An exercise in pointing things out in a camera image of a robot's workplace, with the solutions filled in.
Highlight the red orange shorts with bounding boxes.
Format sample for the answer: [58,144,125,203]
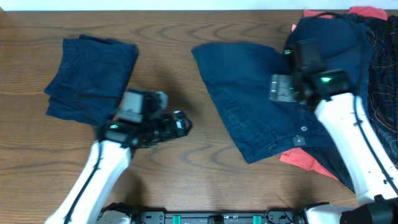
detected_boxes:
[279,6,387,180]

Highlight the navy shorts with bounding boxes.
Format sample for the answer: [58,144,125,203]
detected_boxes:
[44,34,139,126]
[192,17,373,165]

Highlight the folded navy shorts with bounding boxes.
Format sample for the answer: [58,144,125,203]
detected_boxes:
[44,34,139,126]

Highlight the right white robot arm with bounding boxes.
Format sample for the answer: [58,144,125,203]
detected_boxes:
[269,70,397,205]

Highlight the black patterned shorts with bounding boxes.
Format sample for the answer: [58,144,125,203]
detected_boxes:
[285,14,397,164]

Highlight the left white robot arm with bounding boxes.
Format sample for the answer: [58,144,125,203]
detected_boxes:
[46,111,193,224]

